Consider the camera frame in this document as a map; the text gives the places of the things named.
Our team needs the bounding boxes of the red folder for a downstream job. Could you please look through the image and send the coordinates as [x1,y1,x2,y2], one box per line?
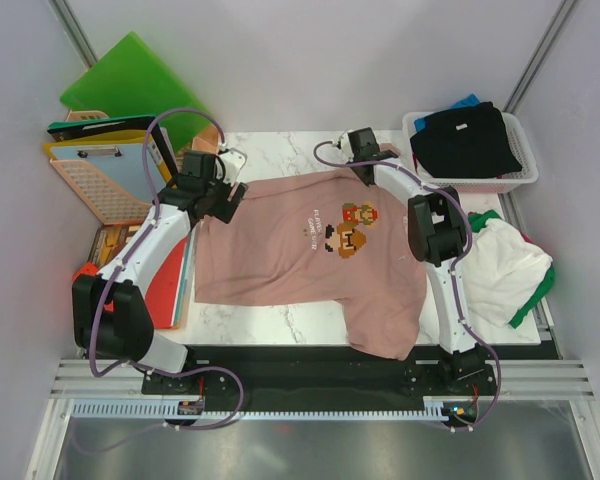
[72,235,192,330]

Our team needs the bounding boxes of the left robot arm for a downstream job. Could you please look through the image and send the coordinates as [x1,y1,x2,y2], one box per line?
[72,148,248,393]

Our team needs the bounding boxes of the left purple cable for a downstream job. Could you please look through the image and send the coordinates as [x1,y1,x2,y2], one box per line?
[87,106,246,431]

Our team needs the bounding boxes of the white cable duct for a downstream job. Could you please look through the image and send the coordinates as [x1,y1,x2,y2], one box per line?
[71,397,458,421]

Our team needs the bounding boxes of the pink t shirt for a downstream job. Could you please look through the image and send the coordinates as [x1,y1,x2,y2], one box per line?
[194,168,427,360]

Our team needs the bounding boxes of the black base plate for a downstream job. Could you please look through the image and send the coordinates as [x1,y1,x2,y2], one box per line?
[142,346,497,413]

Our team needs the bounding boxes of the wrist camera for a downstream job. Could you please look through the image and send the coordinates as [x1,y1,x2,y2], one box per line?
[218,148,247,184]
[333,131,353,158]

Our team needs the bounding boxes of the aluminium frame rail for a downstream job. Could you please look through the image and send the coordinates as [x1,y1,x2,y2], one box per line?
[53,340,594,401]

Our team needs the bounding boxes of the black folder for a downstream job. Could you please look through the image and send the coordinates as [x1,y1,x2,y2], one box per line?
[47,115,177,173]

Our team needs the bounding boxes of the brown book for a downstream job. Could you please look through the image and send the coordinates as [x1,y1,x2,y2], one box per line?
[87,224,140,267]

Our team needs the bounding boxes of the orange desk organizer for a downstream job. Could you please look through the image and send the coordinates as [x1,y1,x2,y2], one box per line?
[178,125,221,156]

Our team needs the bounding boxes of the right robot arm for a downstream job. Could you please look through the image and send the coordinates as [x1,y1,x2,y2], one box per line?
[339,128,497,395]

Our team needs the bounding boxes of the black t shirt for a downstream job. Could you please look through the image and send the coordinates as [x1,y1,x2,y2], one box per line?
[410,102,522,179]

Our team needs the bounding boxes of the pink file rack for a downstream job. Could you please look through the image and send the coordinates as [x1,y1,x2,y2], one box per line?
[48,112,151,225]

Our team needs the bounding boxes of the green t shirt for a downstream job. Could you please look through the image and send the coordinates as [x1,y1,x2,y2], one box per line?
[467,209,557,329]

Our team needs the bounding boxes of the yellow folder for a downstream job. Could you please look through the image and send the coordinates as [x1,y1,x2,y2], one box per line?
[43,132,177,185]

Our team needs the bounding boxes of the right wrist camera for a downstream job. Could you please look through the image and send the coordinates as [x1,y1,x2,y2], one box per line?
[333,131,353,158]

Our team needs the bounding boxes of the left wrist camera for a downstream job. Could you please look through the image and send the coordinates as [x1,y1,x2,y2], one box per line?
[218,148,247,184]

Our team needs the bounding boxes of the green plastic folder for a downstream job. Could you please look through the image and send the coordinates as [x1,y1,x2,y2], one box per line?
[60,32,225,150]

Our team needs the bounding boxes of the blue clipboard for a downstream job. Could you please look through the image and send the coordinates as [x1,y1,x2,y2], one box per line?
[45,139,153,203]

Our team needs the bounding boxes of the white laundry basket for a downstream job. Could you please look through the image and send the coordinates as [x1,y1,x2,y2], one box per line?
[402,111,539,194]

